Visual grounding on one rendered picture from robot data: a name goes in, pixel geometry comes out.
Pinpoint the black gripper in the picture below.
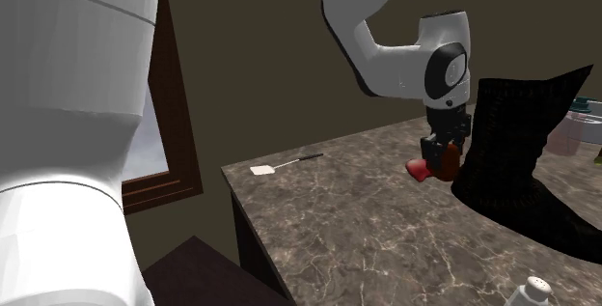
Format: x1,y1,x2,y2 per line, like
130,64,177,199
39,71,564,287
420,104,473,176

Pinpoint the red rounded object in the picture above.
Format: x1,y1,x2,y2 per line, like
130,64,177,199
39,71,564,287
405,143,461,183

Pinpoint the black textured curved object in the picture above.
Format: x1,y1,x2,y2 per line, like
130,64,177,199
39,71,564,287
450,64,602,266

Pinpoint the grey pot with teal lid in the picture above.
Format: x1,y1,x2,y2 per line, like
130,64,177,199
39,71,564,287
566,96,602,146

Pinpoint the white salt shaker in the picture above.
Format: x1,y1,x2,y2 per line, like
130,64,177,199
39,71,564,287
504,275,554,306

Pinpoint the brown framed window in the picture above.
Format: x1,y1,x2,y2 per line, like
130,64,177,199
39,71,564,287
121,0,205,216

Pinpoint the dark robot stand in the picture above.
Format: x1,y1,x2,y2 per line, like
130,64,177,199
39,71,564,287
141,235,293,306

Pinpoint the white spatula with black handle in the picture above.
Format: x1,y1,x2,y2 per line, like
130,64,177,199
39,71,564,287
249,153,325,177

